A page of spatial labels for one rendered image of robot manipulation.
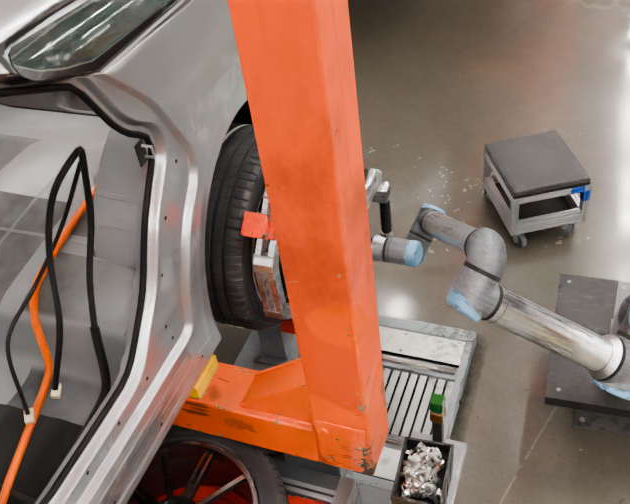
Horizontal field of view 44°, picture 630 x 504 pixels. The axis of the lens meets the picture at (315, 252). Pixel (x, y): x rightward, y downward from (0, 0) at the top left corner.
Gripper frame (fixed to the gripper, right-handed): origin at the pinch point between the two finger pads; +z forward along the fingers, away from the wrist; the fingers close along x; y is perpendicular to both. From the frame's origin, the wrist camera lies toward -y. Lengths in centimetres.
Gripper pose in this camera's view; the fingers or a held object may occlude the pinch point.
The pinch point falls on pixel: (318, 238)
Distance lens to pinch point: 281.9
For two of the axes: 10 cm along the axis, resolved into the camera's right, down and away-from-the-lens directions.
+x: 1.6, -9.9, 0.0
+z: -9.3, -1.5, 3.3
